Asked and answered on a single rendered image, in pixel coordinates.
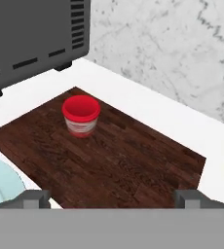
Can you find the dark grey toaster oven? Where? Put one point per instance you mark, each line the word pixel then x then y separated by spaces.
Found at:
pixel 29 35

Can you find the dark wooden cutting board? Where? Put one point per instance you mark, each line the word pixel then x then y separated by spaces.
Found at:
pixel 110 159

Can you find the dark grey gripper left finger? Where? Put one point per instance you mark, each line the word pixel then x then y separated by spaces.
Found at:
pixel 32 198

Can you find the red and white cup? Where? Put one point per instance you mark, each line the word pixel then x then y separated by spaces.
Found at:
pixel 81 115

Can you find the pale blue plate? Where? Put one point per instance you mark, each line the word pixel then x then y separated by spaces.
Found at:
pixel 2 183

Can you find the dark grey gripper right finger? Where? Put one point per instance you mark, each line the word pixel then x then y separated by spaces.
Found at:
pixel 188 198

